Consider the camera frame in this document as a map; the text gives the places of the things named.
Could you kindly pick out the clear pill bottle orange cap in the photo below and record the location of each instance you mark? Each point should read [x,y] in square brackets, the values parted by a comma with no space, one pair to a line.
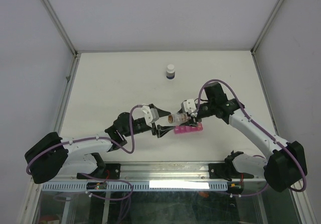
[176,118]

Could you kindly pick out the white capped blue bottle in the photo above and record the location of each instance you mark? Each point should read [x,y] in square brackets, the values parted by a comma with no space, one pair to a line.
[170,71]

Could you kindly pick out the grey slotted cable duct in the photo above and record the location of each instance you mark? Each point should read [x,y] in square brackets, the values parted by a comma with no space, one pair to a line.
[82,186]

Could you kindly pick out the pink pill organizer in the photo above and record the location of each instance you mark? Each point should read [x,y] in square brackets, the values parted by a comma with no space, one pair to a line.
[188,129]

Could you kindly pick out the left aluminium frame post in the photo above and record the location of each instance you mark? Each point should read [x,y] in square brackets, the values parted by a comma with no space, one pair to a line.
[59,26]

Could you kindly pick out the aluminium frame post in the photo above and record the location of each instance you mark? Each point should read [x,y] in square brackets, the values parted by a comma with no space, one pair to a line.
[267,25]
[59,26]

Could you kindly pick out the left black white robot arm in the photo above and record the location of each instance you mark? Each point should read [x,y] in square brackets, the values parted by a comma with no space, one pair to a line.
[54,156]

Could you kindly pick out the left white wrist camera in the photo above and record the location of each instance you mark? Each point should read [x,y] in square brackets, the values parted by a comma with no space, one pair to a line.
[150,114]

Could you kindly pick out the right aluminium frame post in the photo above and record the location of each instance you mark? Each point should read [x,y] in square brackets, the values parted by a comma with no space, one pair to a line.
[267,25]

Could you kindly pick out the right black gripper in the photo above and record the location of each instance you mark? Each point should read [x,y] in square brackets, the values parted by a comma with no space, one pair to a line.
[193,120]

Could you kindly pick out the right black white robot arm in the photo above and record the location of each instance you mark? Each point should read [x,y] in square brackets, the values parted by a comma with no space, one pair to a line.
[283,165]

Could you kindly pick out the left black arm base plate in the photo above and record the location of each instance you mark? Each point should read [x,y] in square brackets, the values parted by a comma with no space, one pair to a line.
[110,170]

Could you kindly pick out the aluminium mounting rail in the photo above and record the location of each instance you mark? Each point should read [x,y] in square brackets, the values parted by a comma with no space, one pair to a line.
[139,171]

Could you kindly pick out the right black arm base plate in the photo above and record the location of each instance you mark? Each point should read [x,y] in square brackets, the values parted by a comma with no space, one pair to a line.
[223,171]

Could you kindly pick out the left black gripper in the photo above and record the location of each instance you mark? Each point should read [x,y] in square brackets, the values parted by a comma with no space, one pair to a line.
[161,130]

